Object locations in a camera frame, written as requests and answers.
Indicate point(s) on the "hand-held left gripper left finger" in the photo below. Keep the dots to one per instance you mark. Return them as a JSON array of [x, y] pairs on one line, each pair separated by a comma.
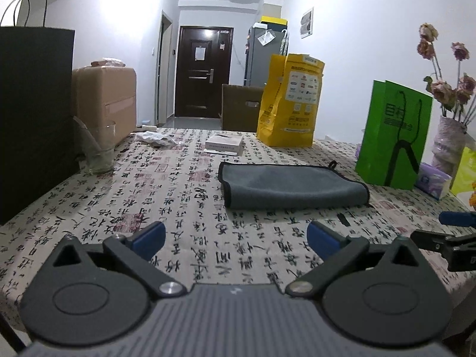
[[150, 237]]

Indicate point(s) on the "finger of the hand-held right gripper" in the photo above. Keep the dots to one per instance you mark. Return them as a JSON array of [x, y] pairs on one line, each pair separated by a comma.
[[431, 239], [455, 218]]

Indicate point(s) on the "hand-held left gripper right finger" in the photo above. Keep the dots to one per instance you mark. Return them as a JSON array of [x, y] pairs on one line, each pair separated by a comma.
[[322, 237]]

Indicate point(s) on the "grey towel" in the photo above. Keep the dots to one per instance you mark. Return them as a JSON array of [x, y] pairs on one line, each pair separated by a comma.
[[290, 186]]

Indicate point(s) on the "yellow-green bag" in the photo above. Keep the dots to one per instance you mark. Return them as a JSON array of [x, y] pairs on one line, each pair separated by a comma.
[[465, 178]]

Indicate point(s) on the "calligraphy printed tablecloth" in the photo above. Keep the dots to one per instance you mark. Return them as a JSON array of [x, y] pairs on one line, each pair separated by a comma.
[[156, 193]]

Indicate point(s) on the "purple tissue pack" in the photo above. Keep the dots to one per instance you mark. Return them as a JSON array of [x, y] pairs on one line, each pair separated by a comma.
[[431, 180]]

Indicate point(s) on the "patterned flower vase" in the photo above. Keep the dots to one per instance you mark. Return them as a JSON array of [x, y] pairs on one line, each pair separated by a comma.
[[448, 145]]

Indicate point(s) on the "clear glass cup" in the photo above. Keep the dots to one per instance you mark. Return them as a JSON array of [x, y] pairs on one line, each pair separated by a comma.
[[97, 156]]

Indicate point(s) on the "crumpled clear plastic wrap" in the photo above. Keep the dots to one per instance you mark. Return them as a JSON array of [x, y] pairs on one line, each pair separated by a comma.
[[158, 140]]

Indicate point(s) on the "green paper bag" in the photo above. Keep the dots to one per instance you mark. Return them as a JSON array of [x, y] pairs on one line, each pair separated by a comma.
[[379, 134]]

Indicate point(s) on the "small white flat box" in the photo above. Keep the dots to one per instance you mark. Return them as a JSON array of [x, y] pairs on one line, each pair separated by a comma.
[[224, 144]]

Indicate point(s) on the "dried pink flowers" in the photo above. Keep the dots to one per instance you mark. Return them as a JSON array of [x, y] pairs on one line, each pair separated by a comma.
[[442, 91]]

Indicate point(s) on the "yellow printed bag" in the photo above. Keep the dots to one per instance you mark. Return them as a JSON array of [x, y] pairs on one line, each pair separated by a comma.
[[292, 104]]

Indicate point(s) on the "large brown cardboard box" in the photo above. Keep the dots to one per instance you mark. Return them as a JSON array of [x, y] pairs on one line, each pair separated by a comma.
[[108, 96]]

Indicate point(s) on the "dark brown door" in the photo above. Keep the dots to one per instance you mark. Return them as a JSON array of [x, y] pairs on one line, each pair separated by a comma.
[[193, 89]]

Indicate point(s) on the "black paper bag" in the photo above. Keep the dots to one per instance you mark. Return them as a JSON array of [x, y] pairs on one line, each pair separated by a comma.
[[33, 119]]

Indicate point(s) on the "wrapped packet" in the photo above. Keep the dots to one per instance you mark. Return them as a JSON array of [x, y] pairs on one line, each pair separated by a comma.
[[108, 62]]

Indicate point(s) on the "grey refrigerator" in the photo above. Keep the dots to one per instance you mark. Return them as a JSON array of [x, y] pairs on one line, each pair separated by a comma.
[[256, 61]]

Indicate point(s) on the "white paper notice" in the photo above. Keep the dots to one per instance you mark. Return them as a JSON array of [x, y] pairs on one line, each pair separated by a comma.
[[199, 53]]

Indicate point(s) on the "folded umbrella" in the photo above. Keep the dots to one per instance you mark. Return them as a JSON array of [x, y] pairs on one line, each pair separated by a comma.
[[284, 42]]

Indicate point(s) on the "white paper sheet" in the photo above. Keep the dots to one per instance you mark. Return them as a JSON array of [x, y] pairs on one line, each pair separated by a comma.
[[266, 38]]

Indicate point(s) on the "yellow box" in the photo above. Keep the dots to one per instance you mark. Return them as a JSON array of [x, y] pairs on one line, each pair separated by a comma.
[[274, 21]]

